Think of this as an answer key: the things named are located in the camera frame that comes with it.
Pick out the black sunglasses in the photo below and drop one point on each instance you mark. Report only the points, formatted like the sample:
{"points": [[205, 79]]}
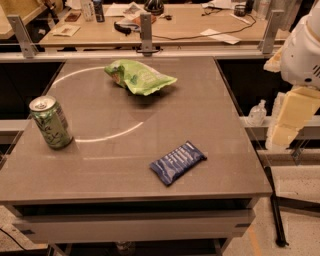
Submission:
{"points": [[122, 29]]}

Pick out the blue snack bar packet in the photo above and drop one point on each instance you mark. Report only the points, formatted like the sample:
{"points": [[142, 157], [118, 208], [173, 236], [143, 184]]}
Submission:
{"points": [[176, 163]]}

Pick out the middle metal bracket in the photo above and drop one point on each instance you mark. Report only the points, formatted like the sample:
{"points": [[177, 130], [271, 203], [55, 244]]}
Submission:
{"points": [[146, 47]]}

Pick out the left metal bracket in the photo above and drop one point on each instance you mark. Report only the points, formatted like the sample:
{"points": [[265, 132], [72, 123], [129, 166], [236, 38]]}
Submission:
{"points": [[28, 48]]}

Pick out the metal bracket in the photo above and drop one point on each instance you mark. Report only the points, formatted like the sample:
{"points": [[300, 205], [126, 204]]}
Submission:
{"points": [[28, 48], [146, 47], [267, 43]]}

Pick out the clear sanitizer bottle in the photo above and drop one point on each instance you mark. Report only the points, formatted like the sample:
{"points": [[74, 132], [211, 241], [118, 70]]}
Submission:
{"points": [[257, 114]]}

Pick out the green drink can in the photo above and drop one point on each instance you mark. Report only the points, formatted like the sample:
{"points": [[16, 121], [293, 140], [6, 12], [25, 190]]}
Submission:
{"points": [[51, 121]]}

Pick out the white paper sheet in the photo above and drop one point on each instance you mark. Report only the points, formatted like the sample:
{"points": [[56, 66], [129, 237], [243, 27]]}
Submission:
{"points": [[221, 37]]}

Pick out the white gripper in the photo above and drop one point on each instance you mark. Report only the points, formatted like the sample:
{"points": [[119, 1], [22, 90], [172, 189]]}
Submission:
{"points": [[300, 56]]}

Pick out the tan booklet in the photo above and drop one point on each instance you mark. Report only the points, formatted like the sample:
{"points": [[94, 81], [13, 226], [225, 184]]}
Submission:
{"points": [[66, 30]]}

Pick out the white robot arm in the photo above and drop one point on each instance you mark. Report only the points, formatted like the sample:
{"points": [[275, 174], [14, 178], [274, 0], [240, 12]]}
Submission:
{"points": [[298, 62]]}

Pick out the dark spray can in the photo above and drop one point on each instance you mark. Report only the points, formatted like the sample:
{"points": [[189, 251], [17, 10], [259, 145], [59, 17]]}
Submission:
{"points": [[98, 9]]}

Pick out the right metal bracket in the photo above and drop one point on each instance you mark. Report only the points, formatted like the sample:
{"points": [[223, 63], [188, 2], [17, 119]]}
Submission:
{"points": [[267, 43]]}

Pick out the green rice chip bag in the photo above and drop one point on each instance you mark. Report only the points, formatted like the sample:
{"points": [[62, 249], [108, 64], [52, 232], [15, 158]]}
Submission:
{"points": [[138, 78]]}

